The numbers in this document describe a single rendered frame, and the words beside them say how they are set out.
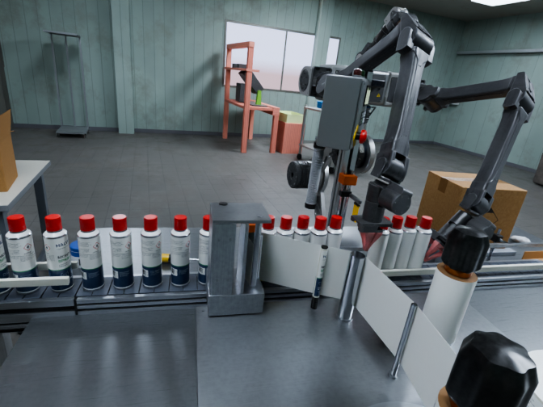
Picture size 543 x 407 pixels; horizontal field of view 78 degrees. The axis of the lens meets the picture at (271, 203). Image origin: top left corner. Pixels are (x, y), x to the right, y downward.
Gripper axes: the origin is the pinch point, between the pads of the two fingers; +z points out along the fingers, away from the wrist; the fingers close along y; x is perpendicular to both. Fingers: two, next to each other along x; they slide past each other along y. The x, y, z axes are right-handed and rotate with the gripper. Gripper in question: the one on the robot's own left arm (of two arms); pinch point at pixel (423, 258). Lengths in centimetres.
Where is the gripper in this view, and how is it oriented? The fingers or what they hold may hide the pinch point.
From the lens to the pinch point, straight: 125.7
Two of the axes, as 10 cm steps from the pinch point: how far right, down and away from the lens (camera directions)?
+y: 2.3, 3.5, -9.1
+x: 7.1, 5.8, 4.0
